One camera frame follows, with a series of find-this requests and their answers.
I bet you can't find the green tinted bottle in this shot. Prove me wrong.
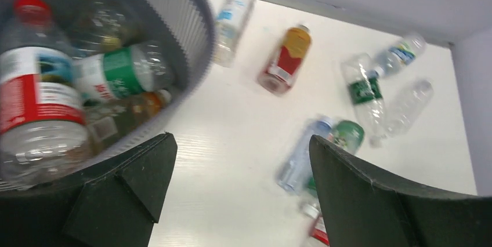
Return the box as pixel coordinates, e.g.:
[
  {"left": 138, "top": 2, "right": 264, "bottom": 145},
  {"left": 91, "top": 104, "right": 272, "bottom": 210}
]
[{"left": 302, "top": 117, "right": 365, "bottom": 197}]

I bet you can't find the blue label clear bottle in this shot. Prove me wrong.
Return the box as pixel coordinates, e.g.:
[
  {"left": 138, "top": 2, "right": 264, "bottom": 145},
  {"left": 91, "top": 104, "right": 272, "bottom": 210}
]
[{"left": 367, "top": 32, "right": 426, "bottom": 78}]

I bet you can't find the red yellow label bottle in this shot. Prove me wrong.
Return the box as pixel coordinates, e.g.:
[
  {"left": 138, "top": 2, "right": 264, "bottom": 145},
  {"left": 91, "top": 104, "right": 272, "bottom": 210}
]
[{"left": 257, "top": 22, "right": 312, "bottom": 96}]

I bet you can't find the clear bottle white label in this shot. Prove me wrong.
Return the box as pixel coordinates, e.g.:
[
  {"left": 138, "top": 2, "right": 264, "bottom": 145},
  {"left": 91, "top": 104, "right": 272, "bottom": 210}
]
[{"left": 214, "top": 0, "right": 255, "bottom": 67}]

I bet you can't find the green cap clear bottle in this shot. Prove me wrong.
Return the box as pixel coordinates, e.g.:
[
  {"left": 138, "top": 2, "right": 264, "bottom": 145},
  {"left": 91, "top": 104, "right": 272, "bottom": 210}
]
[{"left": 73, "top": 41, "right": 175, "bottom": 106}]

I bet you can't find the red label bottle front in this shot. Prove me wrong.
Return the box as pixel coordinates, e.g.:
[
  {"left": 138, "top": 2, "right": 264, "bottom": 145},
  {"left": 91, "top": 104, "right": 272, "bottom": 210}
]
[{"left": 1, "top": 0, "right": 93, "bottom": 187}]

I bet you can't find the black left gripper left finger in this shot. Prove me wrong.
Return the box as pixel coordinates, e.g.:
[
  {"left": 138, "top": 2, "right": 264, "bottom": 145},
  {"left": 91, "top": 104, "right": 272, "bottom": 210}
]
[{"left": 1, "top": 133, "right": 178, "bottom": 246}]

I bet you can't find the grey ribbed waste bin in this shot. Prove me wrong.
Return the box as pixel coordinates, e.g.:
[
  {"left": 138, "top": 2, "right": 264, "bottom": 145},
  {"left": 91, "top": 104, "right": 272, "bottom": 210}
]
[{"left": 0, "top": 0, "right": 217, "bottom": 196}]

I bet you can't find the pink blue label bottle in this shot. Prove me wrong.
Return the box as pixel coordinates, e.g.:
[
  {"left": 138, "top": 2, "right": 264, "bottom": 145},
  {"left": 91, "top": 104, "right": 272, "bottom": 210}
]
[{"left": 277, "top": 116, "right": 334, "bottom": 194}]

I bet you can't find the clear blue cap bottle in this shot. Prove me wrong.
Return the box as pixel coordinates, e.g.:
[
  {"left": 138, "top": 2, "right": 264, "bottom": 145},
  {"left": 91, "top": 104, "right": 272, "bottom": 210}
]
[{"left": 67, "top": 0, "right": 139, "bottom": 60}]

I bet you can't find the green label clear bottle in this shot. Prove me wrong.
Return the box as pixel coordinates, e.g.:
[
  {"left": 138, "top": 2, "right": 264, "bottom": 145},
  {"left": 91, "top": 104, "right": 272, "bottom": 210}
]
[{"left": 341, "top": 53, "right": 386, "bottom": 148}]

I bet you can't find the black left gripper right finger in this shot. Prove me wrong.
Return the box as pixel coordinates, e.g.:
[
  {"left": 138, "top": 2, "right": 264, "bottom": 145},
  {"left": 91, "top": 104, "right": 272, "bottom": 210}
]
[{"left": 309, "top": 135, "right": 491, "bottom": 246}]

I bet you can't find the plain clear bottle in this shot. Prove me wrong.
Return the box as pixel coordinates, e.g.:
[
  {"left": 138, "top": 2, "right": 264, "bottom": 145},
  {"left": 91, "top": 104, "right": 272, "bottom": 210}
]
[{"left": 384, "top": 78, "right": 434, "bottom": 137}]

